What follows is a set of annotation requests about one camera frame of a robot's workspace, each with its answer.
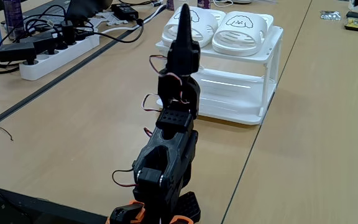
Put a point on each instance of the white slipper with dog print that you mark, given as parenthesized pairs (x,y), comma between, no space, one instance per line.
(244,37)
(204,28)

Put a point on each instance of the white two-tier shoe rack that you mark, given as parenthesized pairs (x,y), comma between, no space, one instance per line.
(228,93)

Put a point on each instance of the white paper cup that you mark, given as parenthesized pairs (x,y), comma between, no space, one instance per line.
(177,2)

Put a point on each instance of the black power brick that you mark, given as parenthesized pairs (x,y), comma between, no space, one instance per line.
(124,11)

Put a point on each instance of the black plug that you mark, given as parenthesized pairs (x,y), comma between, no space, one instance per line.
(68,32)

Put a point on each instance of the white power strip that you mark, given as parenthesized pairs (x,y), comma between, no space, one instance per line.
(57,59)

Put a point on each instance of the black power adapter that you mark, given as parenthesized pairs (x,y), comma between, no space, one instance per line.
(39,40)
(15,51)

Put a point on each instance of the orange and black clamp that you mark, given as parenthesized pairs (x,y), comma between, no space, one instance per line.
(120,214)
(182,220)

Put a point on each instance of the tall purple drink can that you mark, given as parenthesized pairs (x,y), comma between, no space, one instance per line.
(13,18)

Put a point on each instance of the white printed bracket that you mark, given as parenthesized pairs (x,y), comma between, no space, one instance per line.
(95,22)
(112,18)

